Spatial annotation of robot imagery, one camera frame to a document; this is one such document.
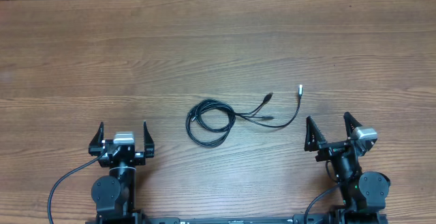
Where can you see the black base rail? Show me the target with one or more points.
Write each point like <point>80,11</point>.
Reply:
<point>231,220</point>

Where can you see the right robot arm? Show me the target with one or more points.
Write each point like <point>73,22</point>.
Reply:
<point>364,193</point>

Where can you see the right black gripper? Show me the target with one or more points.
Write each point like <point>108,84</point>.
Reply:
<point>315,141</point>

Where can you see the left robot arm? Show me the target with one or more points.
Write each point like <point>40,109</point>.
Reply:
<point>115,194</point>

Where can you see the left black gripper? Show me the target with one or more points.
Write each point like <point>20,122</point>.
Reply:
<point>138,158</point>

